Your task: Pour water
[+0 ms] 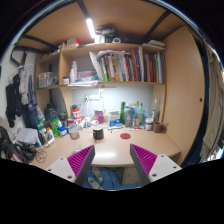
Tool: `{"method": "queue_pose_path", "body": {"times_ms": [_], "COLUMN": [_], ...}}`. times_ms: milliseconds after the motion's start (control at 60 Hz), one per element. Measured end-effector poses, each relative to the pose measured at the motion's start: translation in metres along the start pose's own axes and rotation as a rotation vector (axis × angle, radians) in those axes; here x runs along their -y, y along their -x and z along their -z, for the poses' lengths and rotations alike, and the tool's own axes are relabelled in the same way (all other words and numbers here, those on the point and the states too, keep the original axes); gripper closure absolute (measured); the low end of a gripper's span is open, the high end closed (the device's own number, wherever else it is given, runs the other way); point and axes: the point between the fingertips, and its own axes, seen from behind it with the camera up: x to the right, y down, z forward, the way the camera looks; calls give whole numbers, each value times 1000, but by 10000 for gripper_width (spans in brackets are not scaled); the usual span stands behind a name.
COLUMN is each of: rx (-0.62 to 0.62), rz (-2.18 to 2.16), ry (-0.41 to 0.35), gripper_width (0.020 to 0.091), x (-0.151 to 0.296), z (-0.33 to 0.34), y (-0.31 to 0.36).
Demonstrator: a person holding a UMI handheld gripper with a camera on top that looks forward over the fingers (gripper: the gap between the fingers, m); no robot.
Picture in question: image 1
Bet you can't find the black hanging garment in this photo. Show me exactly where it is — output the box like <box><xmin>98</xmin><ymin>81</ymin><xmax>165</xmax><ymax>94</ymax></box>
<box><xmin>4</xmin><ymin>73</ymin><xmax>23</xmax><ymax>128</ymax></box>

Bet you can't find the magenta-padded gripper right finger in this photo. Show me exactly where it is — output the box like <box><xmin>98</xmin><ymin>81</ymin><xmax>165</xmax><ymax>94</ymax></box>
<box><xmin>129</xmin><ymin>143</ymin><xmax>183</xmax><ymax>186</ymax></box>

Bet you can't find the yellow-capped glass bottle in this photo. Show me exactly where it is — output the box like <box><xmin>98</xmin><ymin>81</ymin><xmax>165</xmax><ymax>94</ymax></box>
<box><xmin>133</xmin><ymin>100</ymin><xmax>141</xmax><ymax>128</ymax></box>

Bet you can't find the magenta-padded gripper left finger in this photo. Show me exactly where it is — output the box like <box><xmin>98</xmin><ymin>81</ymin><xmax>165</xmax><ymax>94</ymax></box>
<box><xmin>46</xmin><ymin>144</ymin><xmax>97</xmax><ymax>187</ymax></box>

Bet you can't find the flat round red coaster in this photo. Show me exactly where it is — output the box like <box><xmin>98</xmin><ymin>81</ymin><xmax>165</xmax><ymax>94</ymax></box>
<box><xmin>119</xmin><ymin>132</ymin><xmax>132</xmax><ymax>140</ymax></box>

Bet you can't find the green plastic jar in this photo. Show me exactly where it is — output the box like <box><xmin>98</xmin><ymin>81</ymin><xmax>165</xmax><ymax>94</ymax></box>
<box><xmin>51</xmin><ymin>126</ymin><xmax>61</xmax><ymax>137</ymax></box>

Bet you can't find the black mug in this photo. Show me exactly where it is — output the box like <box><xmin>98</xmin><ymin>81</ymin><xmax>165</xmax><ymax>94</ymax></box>
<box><xmin>92</xmin><ymin>125</ymin><xmax>105</xmax><ymax>141</ymax></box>

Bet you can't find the black bag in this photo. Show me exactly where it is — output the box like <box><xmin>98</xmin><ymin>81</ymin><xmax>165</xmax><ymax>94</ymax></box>
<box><xmin>0</xmin><ymin>125</ymin><xmax>38</xmax><ymax>164</ymax></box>

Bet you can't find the green lidded plastic tub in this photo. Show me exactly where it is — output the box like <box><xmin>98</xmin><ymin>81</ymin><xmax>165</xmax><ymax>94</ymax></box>
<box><xmin>49</xmin><ymin>118</ymin><xmax>60</xmax><ymax>128</ymax></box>

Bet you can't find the blue hanging garment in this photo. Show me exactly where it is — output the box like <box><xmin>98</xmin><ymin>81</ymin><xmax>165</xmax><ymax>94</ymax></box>
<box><xmin>26</xmin><ymin>76</ymin><xmax>40</xmax><ymax>129</ymax></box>

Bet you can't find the grey drink bottle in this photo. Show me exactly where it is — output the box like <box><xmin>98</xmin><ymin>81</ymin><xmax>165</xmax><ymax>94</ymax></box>
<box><xmin>123</xmin><ymin>105</ymin><xmax>134</xmax><ymax>128</ymax></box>

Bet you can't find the light grey hanging garment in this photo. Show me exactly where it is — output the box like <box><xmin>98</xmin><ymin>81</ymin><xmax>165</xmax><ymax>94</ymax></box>
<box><xmin>18</xmin><ymin>64</ymin><xmax>36</xmax><ymax>106</ymax></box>

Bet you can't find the white wall power socket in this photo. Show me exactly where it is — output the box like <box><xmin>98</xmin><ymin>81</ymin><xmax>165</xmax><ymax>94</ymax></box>
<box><xmin>84</xmin><ymin>94</ymin><xmax>103</xmax><ymax>102</ymax></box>

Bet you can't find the black coiled cable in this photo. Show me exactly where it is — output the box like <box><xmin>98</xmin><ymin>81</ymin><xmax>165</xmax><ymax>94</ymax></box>
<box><xmin>34</xmin><ymin>149</ymin><xmax>48</xmax><ymax>164</ymax></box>

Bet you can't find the magenta drink carton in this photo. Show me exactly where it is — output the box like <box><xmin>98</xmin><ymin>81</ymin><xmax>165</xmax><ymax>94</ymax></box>
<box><xmin>94</xmin><ymin>109</ymin><xmax>105</xmax><ymax>125</ymax></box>

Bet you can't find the green glass bottle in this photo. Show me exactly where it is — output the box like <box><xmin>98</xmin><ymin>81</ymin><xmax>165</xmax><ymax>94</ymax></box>
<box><xmin>120</xmin><ymin>101</ymin><xmax>127</xmax><ymax>124</ymax></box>

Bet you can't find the clear glass bottle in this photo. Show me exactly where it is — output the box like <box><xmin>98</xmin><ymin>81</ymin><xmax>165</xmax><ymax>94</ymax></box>
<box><xmin>151</xmin><ymin>97</ymin><xmax>161</xmax><ymax>123</ymax></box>

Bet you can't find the orange-capped white bottle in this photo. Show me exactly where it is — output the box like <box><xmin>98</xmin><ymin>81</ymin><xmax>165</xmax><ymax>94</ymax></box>
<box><xmin>45</xmin><ymin>126</ymin><xmax>55</xmax><ymax>143</ymax></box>

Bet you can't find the small blue and white box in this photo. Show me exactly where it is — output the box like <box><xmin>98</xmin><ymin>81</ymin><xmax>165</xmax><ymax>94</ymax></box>
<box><xmin>58</xmin><ymin>125</ymin><xmax>69</xmax><ymax>137</ymax></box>

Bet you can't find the wooden shelf unit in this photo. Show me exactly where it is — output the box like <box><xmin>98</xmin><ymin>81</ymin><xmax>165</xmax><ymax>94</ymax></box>
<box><xmin>34</xmin><ymin>24</ymin><xmax>167</xmax><ymax>123</ymax></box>

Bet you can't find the brown mug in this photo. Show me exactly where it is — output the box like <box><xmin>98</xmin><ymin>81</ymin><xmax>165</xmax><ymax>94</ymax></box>
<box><xmin>152</xmin><ymin>120</ymin><xmax>167</xmax><ymax>134</ymax></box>

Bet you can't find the grey slipper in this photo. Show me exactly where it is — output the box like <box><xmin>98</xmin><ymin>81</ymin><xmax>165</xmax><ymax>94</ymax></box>
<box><xmin>92</xmin><ymin>166</ymin><xmax>105</xmax><ymax>184</ymax></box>
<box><xmin>87</xmin><ymin>176</ymin><xmax>101</xmax><ymax>190</ymax></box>

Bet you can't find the blue and white carton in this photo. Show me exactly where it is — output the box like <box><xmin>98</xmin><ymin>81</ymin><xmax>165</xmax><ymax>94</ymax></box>
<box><xmin>108</xmin><ymin>110</ymin><xmax>121</xmax><ymax>127</ymax></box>

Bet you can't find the ceiling light strip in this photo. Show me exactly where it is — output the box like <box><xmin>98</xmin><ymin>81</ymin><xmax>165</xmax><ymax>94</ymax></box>
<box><xmin>85</xmin><ymin>18</ymin><xmax>98</xmax><ymax>40</ymax></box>

